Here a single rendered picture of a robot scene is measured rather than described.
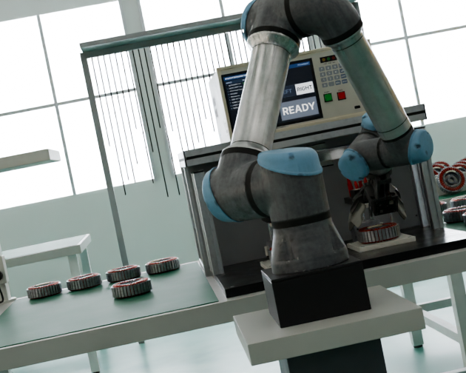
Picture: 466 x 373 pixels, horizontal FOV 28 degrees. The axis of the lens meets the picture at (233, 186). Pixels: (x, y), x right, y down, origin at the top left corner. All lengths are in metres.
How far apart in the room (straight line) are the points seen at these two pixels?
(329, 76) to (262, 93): 0.68
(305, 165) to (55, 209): 7.19
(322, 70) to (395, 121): 0.56
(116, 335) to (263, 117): 0.63
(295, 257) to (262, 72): 0.43
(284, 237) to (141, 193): 7.08
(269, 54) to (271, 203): 0.37
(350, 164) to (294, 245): 0.47
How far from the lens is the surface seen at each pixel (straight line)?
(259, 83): 1.95
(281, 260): 1.76
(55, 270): 8.90
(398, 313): 1.69
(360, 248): 2.40
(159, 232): 8.82
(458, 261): 2.28
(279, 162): 1.74
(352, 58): 2.01
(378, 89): 2.04
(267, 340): 1.66
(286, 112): 2.57
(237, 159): 1.85
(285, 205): 1.74
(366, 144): 2.17
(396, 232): 2.45
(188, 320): 2.17
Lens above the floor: 1.08
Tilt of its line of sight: 2 degrees down
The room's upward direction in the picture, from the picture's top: 11 degrees counter-clockwise
